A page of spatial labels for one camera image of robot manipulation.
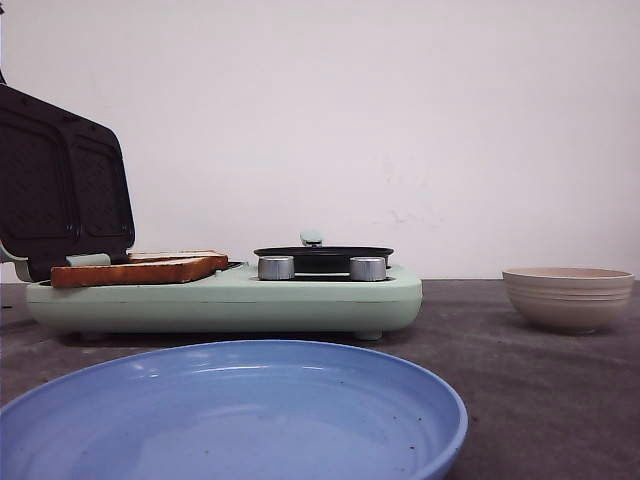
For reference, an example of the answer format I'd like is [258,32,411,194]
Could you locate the mint green sandwich maker lid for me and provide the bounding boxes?
[1,85,135,282]

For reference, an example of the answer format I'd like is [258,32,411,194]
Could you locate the blue round plate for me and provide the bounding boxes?
[1,340,469,479]

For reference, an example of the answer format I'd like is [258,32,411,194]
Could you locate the beige ribbed bowl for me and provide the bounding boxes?
[502,267,635,333]

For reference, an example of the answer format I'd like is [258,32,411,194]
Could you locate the black round frying pan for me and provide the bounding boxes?
[254,231,394,274]

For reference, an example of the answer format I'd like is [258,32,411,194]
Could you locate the white bread slice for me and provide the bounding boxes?
[127,250,228,263]
[50,255,229,288]

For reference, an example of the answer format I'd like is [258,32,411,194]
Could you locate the left silver control knob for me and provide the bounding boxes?
[258,255,295,281]

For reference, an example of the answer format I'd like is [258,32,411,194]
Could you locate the mint green breakfast maker base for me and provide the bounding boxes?
[26,263,422,339]

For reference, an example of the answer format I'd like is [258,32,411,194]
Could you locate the silver control knob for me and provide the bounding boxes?
[349,256,387,282]
[258,255,295,281]

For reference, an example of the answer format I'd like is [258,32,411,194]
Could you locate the right silver control knob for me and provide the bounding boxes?
[349,256,387,282]

